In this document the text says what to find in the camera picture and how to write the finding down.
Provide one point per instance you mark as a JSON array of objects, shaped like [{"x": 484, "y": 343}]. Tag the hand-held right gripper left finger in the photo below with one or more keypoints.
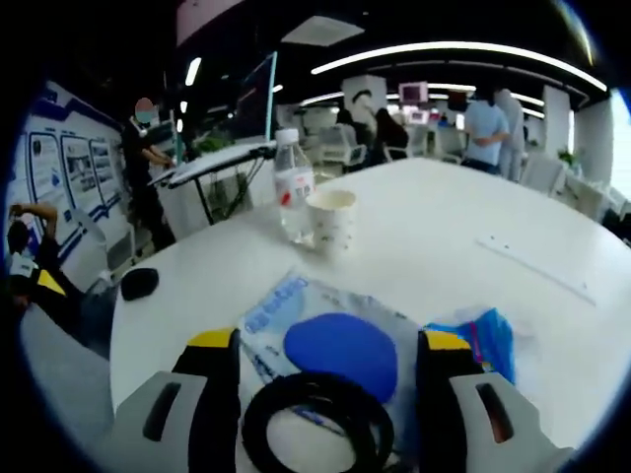
[{"x": 217, "y": 404}]

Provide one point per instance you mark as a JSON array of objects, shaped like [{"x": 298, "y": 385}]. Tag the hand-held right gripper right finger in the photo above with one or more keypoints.
[{"x": 439, "y": 409}]

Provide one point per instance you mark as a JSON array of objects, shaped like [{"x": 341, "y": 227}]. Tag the blue plastic packet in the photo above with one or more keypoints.
[{"x": 493, "y": 340}]

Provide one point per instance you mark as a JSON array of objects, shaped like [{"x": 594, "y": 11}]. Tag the clear packet with blue pad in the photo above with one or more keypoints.
[{"x": 340, "y": 345}]

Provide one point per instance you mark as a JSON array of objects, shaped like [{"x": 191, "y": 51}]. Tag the white paper cup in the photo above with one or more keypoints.
[{"x": 332, "y": 222}]

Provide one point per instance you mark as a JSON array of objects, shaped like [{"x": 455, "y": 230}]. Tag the clear plastic water bottle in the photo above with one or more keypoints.
[{"x": 293, "y": 197}]

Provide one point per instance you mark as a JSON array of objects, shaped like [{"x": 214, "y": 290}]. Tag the white office chair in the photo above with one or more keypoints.
[{"x": 111, "y": 246}]

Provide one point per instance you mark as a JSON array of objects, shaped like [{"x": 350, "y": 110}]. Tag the grey mesh office chair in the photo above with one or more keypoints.
[{"x": 64, "y": 369}]

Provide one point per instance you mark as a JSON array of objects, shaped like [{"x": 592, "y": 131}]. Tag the black computer mouse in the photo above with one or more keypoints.
[{"x": 139, "y": 285}]

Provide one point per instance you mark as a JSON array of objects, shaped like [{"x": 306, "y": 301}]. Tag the white table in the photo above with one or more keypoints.
[{"x": 443, "y": 236}]

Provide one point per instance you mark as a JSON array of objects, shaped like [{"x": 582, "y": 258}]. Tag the white height-adjustable desk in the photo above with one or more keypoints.
[{"x": 212, "y": 160}]

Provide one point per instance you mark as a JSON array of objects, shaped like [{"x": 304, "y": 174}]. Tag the large monitor screen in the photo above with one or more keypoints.
[{"x": 254, "y": 108}]

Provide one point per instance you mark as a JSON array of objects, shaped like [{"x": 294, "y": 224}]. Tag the potted plant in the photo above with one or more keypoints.
[{"x": 568, "y": 157}]

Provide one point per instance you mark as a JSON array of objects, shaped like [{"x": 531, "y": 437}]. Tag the pink hanging screen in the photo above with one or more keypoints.
[{"x": 197, "y": 20}]

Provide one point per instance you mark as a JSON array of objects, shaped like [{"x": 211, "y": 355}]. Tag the small pink monitor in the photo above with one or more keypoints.
[{"x": 413, "y": 92}]

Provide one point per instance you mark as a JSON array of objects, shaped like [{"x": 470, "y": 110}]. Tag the long ceiling light strip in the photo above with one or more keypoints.
[{"x": 443, "y": 46}]

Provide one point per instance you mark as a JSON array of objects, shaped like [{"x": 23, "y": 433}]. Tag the wall display board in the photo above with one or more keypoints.
[{"x": 79, "y": 167}]

